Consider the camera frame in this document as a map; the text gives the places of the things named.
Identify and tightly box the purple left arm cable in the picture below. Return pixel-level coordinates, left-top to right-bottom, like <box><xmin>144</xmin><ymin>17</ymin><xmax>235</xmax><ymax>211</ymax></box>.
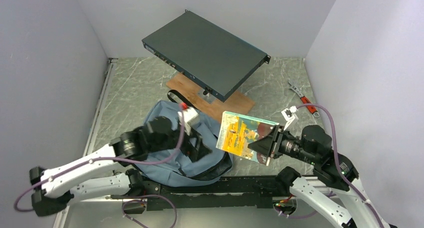
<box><xmin>13</xmin><ymin>112</ymin><xmax>186</xmax><ymax>213</ymax></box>

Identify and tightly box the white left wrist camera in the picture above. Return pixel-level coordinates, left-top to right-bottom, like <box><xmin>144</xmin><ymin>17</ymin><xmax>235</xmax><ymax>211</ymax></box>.
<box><xmin>178</xmin><ymin>102</ymin><xmax>200</xmax><ymax>135</ymax></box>

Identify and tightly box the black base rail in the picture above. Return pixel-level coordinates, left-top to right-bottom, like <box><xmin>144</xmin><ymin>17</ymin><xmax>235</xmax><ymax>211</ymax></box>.
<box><xmin>142</xmin><ymin>175</ymin><xmax>290</xmax><ymax>209</ymax></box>

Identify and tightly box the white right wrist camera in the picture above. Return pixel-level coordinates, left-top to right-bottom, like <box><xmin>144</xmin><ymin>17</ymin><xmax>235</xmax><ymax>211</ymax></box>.
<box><xmin>281</xmin><ymin>106</ymin><xmax>299</xmax><ymax>131</ymax></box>

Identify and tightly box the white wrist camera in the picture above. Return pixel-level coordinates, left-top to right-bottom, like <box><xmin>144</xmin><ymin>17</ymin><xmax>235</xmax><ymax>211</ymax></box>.
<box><xmin>178</xmin><ymin>102</ymin><xmax>200</xmax><ymax>135</ymax></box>
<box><xmin>281</xmin><ymin>106</ymin><xmax>299</xmax><ymax>131</ymax></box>

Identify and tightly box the brown wooden board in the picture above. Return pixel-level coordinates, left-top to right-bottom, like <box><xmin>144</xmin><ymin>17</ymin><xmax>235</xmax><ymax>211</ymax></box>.
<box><xmin>166</xmin><ymin>73</ymin><xmax>255</xmax><ymax>122</ymax></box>

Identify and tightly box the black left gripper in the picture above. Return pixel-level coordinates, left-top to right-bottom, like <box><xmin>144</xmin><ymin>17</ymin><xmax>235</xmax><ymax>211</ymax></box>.
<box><xmin>149</xmin><ymin>120</ymin><xmax>213</xmax><ymax>161</ymax></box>

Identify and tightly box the red handled adjustable wrench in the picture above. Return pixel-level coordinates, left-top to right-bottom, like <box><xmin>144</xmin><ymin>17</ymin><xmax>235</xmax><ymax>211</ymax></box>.
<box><xmin>287</xmin><ymin>79</ymin><xmax>320</xmax><ymax>118</ymax></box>

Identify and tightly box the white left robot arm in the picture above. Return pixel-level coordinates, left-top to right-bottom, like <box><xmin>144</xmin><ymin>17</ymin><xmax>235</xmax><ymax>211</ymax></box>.
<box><xmin>29</xmin><ymin>116</ymin><xmax>212</xmax><ymax>217</ymax></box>

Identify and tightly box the blue student backpack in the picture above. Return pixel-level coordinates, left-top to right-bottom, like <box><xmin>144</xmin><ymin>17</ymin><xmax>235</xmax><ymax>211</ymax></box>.
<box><xmin>134</xmin><ymin>100</ymin><xmax>234</xmax><ymax>187</ymax></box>

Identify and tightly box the metal stand bracket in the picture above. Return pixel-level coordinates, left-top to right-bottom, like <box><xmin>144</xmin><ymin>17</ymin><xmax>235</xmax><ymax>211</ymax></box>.
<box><xmin>197</xmin><ymin>89</ymin><xmax>216</xmax><ymax>104</ymax></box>

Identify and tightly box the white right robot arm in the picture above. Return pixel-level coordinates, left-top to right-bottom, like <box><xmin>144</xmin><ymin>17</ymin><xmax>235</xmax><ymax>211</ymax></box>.
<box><xmin>248</xmin><ymin>125</ymin><xmax>393</xmax><ymax>228</ymax></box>

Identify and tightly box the dark teal rack server unit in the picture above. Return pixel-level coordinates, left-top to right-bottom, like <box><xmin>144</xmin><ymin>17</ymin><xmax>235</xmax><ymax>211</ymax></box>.
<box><xmin>142</xmin><ymin>10</ymin><xmax>271</xmax><ymax>102</ymax></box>

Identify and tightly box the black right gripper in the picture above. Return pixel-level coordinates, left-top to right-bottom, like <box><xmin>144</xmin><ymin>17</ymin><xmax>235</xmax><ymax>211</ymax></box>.
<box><xmin>247</xmin><ymin>123</ymin><xmax>317</xmax><ymax>165</ymax></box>

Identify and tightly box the aluminium frame rail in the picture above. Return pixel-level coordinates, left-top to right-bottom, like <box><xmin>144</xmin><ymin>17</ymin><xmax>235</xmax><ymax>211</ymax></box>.
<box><xmin>52</xmin><ymin>58</ymin><xmax>119</xmax><ymax>228</ymax></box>

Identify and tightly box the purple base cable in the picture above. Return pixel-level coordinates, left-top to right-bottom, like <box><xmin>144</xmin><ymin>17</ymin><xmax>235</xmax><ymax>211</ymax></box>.
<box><xmin>121</xmin><ymin>194</ymin><xmax>178</xmax><ymax>228</ymax></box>

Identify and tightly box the teal paperback book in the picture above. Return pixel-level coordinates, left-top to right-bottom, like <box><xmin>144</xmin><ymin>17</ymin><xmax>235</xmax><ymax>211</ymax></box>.
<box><xmin>216</xmin><ymin>111</ymin><xmax>279</xmax><ymax>166</ymax></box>

